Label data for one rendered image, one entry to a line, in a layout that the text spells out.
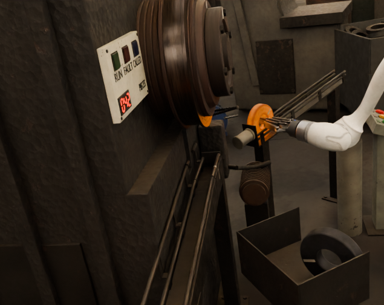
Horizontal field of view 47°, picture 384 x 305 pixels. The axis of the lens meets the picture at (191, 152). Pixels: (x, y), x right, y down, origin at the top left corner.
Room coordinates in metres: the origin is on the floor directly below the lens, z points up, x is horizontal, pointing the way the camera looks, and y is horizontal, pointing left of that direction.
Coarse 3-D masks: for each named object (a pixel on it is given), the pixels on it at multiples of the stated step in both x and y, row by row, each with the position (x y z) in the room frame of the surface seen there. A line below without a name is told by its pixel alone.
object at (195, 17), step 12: (192, 0) 1.35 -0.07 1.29; (204, 0) 1.43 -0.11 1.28; (192, 12) 1.31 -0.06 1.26; (204, 12) 1.38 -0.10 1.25; (192, 24) 1.28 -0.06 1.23; (192, 36) 1.26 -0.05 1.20; (192, 48) 1.25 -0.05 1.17; (204, 48) 1.30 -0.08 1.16; (192, 60) 1.25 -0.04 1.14; (204, 60) 1.28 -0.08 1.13; (192, 72) 1.25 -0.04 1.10; (204, 72) 1.27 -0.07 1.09; (204, 84) 1.28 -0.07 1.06; (204, 96) 1.30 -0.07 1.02; (204, 108) 1.30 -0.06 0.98
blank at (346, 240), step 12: (324, 228) 0.91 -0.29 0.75; (312, 240) 0.91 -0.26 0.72; (324, 240) 0.88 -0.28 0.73; (336, 240) 0.86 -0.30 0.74; (348, 240) 0.86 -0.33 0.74; (300, 252) 0.93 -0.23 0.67; (312, 252) 0.91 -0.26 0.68; (336, 252) 0.86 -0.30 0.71; (348, 252) 0.84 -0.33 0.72; (360, 252) 0.85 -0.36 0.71; (312, 264) 0.91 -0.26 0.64; (324, 264) 0.90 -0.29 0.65
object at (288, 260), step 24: (288, 216) 1.06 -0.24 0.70; (240, 240) 0.98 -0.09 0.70; (264, 240) 1.03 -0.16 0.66; (288, 240) 1.06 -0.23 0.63; (264, 264) 0.88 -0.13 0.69; (288, 264) 0.98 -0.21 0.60; (360, 264) 0.82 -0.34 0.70; (264, 288) 0.89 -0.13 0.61; (288, 288) 0.79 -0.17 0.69; (312, 288) 0.77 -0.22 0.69; (336, 288) 0.79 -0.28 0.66; (360, 288) 0.82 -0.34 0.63
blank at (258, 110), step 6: (252, 108) 1.85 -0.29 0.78; (258, 108) 1.83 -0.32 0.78; (264, 108) 1.86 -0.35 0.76; (270, 108) 1.89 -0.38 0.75; (252, 114) 1.82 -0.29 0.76; (258, 114) 1.83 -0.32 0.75; (264, 114) 1.87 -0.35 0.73; (270, 114) 1.89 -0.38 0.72; (252, 120) 1.81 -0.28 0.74; (258, 120) 1.83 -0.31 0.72; (258, 126) 1.83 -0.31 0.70; (258, 132) 1.82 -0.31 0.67; (264, 132) 1.85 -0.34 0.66
